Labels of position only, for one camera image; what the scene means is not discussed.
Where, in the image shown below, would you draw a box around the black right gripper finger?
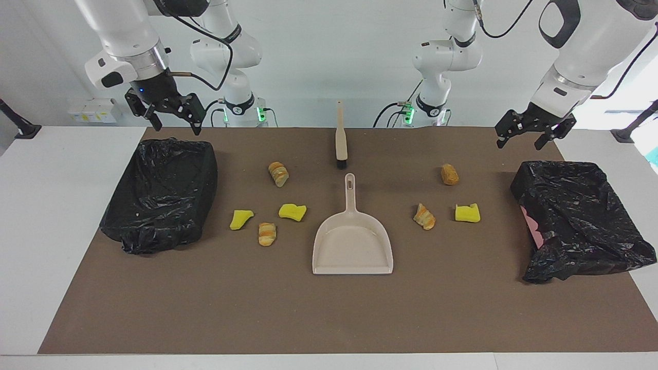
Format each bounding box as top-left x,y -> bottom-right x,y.
126,90 -> 162,130
177,94 -> 204,136

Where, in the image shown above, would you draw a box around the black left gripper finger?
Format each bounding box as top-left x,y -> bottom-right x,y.
535,116 -> 577,151
495,109 -> 529,150

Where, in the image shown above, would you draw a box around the yellow sponge piece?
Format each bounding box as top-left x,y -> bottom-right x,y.
455,203 -> 481,224
279,204 -> 307,223
229,209 -> 255,231

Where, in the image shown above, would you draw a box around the beige brush black bristles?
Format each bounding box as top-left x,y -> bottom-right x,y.
335,101 -> 349,169

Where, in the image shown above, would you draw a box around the beige plastic dustpan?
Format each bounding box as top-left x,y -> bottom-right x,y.
312,173 -> 394,275

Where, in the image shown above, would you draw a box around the black bag lined pink bin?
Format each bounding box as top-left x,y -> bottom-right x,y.
510,161 -> 657,284

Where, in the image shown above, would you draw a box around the black angled stand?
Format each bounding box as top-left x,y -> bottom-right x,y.
611,99 -> 658,143
0,98 -> 42,139

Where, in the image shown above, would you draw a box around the brown table mat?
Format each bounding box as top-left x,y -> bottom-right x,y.
38,127 -> 658,354

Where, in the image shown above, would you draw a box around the black base cable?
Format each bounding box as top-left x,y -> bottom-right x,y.
199,99 -> 227,127
373,80 -> 423,127

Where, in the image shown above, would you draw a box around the white wall socket boxes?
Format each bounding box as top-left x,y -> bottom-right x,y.
67,98 -> 120,124

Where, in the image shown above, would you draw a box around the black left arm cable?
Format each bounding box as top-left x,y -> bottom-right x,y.
474,0 -> 658,100

